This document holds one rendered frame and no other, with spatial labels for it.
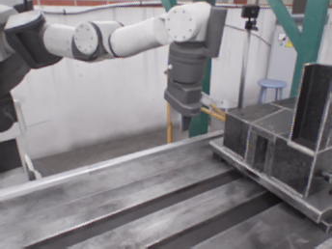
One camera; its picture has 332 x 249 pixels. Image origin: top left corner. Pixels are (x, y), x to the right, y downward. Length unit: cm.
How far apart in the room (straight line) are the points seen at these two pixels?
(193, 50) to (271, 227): 37
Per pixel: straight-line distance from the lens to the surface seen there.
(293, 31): 186
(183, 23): 50
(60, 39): 77
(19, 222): 60
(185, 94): 56
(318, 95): 51
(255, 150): 60
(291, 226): 55
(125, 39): 61
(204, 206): 55
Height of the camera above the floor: 110
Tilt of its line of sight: 22 degrees down
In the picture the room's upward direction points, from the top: straight up
